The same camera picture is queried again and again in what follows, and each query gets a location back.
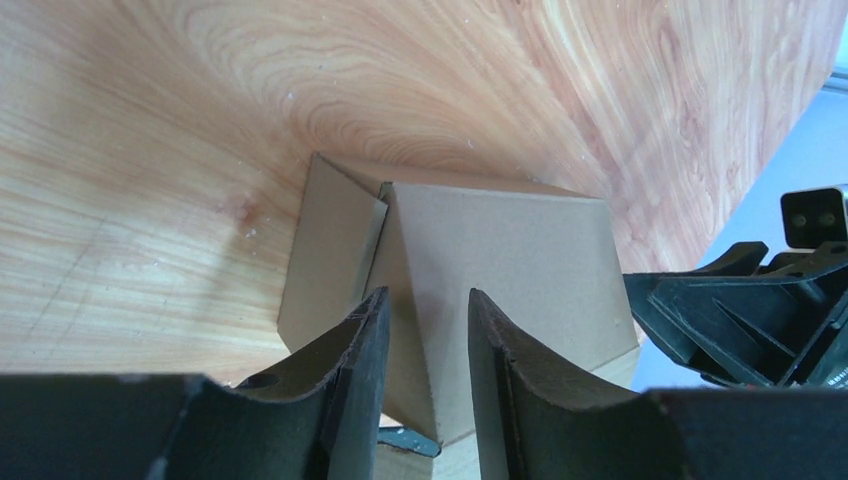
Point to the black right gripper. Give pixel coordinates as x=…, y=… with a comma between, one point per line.
x=738, y=323

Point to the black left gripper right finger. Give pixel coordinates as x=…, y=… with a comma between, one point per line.
x=539, y=416

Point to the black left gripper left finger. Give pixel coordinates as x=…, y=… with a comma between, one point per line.
x=313, y=415

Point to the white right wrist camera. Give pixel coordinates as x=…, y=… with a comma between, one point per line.
x=814, y=216

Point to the brown cardboard box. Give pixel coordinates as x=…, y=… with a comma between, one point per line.
x=545, y=255

